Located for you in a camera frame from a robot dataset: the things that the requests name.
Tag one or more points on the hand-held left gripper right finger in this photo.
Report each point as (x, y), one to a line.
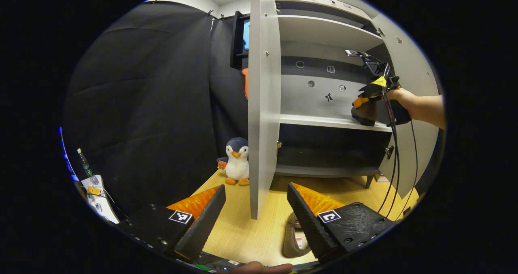
(307, 221)

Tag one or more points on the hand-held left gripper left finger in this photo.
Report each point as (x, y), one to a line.
(206, 221)

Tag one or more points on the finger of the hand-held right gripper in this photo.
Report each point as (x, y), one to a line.
(370, 92)

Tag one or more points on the brown fuzzy shoe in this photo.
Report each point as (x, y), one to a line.
(366, 112)
(290, 237)

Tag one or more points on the grey shoe cabinet door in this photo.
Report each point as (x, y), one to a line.
(265, 104)
(417, 63)

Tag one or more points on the grey shoe cabinet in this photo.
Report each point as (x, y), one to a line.
(323, 27)

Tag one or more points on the small orange box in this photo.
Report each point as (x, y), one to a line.
(221, 164)

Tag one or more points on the penguin plush toy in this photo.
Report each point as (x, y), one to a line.
(237, 164)

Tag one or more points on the white side table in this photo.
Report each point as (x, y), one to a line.
(103, 207)

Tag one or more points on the small orange object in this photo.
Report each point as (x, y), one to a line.
(94, 190)

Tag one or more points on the clear water bottle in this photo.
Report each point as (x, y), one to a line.
(87, 168)

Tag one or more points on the black backdrop cloth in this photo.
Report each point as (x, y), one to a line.
(141, 104)

